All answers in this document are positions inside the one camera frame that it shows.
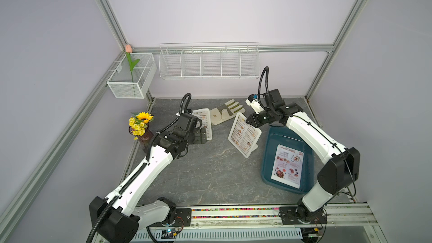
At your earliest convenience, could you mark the white menu holder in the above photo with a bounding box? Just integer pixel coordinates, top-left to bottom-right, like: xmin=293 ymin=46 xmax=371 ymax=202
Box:
xmin=228 ymin=112 xmax=263 ymax=159
xmin=191 ymin=107 xmax=213 ymax=141

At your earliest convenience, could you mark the special menu sheet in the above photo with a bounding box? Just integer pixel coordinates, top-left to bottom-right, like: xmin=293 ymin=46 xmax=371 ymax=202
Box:
xmin=271 ymin=145 xmax=304 ymax=189

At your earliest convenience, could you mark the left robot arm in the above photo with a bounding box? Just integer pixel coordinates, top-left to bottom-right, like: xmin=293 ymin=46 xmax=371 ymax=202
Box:
xmin=86 ymin=109 xmax=207 ymax=243

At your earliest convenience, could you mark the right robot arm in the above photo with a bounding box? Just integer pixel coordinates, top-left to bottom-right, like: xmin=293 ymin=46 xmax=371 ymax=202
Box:
xmin=246 ymin=90 xmax=361 ymax=222

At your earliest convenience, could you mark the teal plastic tray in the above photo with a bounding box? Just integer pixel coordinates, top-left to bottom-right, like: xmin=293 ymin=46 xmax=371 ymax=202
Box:
xmin=261 ymin=127 xmax=315 ymax=195

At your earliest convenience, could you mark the yellow sunflower bouquet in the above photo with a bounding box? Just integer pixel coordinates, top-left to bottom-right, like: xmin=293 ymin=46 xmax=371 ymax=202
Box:
xmin=128 ymin=112 xmax=154 ymax=140

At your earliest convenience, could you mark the small white mesh basket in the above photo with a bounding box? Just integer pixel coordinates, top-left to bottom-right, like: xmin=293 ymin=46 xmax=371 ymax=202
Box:
xmin=107 ymin=53 xmax=157 ymax=99

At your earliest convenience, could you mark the pink artificial tulip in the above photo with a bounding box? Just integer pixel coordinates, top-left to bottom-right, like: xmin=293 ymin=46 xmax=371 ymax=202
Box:
xmin=125 ymin=44 xmax=140 ymax=83

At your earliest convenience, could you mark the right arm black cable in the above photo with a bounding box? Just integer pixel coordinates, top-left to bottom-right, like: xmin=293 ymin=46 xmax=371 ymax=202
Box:
xmin=258 ymin=66 xmax=357 ymax=198

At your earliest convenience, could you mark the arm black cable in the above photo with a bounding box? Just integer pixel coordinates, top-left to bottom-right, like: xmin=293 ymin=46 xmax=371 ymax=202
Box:
xmin=85 ymin=92 xmax=192 ymax=243
xmin=258 ymin=66 xmax=357 ymax=198

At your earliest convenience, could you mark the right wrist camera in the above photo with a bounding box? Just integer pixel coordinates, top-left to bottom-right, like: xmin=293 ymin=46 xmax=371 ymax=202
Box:
xmin=246 ymin=94 xmax=265 ymax=114

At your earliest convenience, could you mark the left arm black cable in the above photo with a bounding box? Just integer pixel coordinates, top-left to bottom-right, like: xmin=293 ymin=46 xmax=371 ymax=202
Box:
xmin=85 ymin=92 xmax=192 ymax=243

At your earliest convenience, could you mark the long white wire basket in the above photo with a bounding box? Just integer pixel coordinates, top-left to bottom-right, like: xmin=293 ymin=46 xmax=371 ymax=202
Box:
xmin=159 ymin=42 xmax=261 ymax=79

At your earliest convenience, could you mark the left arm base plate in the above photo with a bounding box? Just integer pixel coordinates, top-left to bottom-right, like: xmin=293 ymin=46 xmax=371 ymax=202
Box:
xmin=150 ymin=208 xmax=192 ymax=228

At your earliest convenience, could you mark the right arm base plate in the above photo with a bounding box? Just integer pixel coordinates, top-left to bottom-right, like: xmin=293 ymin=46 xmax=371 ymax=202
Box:
xmin=278 ymin=206 xmax=327 ymax=225

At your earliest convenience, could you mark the aluminium front rail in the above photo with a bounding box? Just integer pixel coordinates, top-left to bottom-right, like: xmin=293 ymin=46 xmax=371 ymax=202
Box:
xmin=90 ymin=203 xmax=389 ymax=243

